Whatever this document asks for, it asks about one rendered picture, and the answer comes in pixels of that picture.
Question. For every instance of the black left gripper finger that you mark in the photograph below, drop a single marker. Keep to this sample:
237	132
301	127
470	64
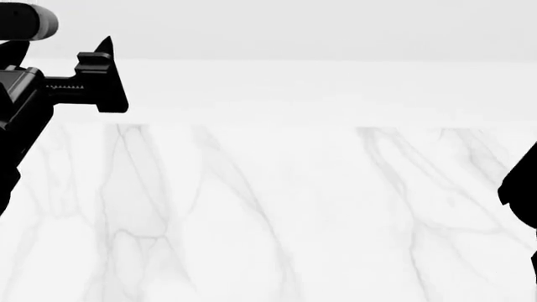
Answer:
107	91

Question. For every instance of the black cylinder with grey end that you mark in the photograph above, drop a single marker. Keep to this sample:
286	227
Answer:
25	20

